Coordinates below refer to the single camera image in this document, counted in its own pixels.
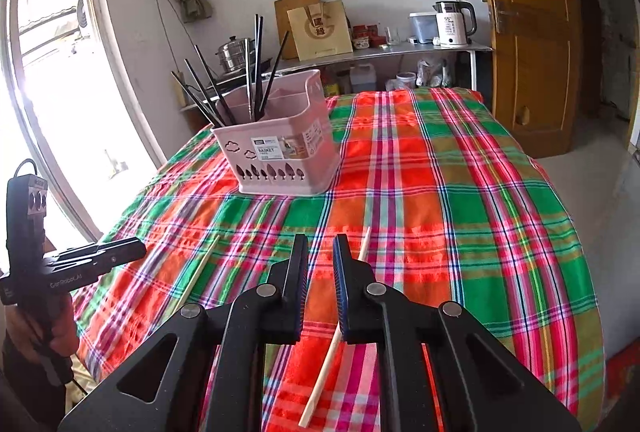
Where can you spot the bunch of black chopsticks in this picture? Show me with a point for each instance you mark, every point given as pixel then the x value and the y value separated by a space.
pixel 212 91

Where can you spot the tan paper bag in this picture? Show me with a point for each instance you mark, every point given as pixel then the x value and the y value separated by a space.
pixel 322 31

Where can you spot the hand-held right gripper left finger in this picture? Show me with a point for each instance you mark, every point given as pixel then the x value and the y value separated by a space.
pixel 301 292

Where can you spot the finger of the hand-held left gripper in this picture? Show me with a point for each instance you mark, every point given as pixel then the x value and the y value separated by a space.
pixel 120 249

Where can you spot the red jars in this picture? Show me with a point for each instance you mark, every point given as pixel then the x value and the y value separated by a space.
pixel 367 36

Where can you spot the wooden cutting board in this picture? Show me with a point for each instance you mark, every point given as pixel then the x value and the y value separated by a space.
pixel 285 21

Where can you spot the person's left forearm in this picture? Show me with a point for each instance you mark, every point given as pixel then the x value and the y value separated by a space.
pixel 25 387

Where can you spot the white plastic tub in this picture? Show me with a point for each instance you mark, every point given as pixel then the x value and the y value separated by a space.
pixel 406 80

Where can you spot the clear plastic storage box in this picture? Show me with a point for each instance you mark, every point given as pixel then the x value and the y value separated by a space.
pixel 422 29

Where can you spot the wooden door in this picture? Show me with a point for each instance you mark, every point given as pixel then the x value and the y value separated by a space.
pixel 530 36

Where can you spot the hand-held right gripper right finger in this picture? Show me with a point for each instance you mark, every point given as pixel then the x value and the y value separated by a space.
pixel 341 292

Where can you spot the steel kitchen table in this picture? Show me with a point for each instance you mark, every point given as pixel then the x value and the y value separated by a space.
pixel 400 52

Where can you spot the clear drinking glass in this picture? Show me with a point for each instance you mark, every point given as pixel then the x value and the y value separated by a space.
pixel 392 36

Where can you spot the black induction cooker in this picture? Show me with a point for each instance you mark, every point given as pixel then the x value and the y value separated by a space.
pixel 227 75

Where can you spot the white electric kettle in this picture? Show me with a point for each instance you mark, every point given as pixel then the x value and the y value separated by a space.
pixel 452 26

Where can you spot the dark liquid plastic jug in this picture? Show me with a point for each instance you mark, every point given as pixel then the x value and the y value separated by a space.
pixel 362 79

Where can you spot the cooking oil bottle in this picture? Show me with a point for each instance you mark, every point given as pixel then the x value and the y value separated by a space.
pixel 332 85

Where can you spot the white window frame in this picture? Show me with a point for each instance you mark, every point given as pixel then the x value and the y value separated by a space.
pixel 107 36

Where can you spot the light wooden chopstick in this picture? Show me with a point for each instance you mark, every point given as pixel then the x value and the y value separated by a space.
pixel 200 272
pixel 320 382

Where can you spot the plaid blanket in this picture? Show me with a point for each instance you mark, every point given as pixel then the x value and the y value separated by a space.
pixel 450 212

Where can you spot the pink divided plastic basket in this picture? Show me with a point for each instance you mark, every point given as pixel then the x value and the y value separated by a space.
pixel 280 171

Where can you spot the crumpled plastic bags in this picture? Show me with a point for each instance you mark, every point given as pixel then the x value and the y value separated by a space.
pixel 434 72

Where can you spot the steel steamer pot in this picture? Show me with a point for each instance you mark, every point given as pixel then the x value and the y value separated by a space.
pixel 232 54

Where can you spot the person's left hand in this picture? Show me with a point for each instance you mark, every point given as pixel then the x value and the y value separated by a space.
pixel 67 329

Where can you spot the silver metal chopstick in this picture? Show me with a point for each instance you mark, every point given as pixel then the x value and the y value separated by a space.
pixel 249 81

